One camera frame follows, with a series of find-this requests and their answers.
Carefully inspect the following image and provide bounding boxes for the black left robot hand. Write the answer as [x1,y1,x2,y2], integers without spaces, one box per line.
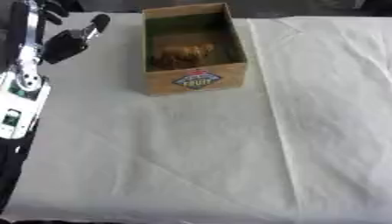
[10,0,112,66]

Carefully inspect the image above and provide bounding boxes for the tan cardboard box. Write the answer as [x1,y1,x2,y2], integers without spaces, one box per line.
[141,2,250,97]

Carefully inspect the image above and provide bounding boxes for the brown soft toy animal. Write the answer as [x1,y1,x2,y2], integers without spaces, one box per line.
[151,43,216,71]

